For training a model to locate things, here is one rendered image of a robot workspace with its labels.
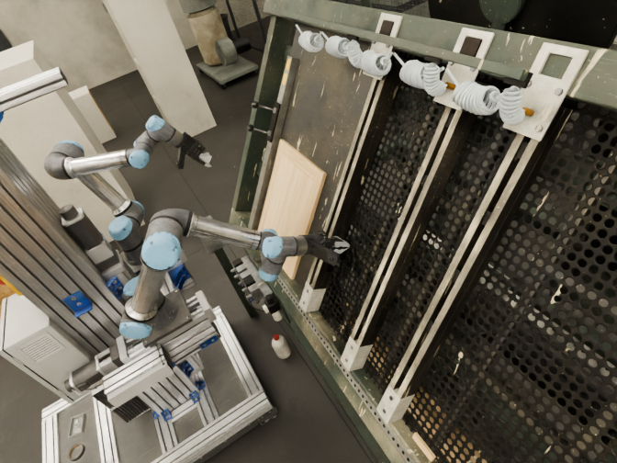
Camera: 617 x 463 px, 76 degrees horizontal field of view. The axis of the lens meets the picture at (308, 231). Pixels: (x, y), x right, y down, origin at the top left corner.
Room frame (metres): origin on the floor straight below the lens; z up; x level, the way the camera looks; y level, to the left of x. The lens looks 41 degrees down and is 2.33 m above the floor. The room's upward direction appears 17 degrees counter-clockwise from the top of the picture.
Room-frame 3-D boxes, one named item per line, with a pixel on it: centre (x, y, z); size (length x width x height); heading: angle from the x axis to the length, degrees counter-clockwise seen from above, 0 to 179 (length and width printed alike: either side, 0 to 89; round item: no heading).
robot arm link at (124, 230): (1.71, 0.89, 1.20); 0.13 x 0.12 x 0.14; 173
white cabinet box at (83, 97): (6.25, 2.75, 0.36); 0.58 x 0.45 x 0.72; 109
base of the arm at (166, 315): (1.23, 0.74, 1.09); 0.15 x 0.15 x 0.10
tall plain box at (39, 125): (3.90, 2.06, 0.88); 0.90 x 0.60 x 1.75; 19
